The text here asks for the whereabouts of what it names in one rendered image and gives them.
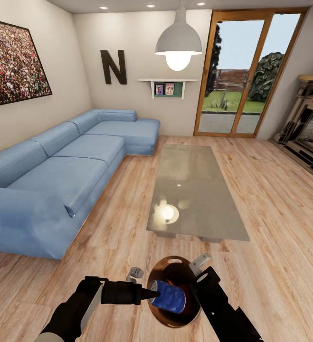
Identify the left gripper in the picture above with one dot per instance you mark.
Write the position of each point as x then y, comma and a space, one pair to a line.
131, 293

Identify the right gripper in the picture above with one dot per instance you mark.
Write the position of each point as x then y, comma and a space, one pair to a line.
193, 284

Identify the trash can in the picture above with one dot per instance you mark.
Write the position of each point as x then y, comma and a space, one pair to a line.
176, 272

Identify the door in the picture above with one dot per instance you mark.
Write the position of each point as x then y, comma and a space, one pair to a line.
246, 54

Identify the sofa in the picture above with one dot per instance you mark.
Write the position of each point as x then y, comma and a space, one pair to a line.
50, 183

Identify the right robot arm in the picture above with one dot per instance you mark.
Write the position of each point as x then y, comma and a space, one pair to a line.
229, 325

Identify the shelf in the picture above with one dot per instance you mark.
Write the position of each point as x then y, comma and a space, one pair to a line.
178, 90

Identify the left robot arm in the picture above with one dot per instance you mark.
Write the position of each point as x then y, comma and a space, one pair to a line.
70, 318

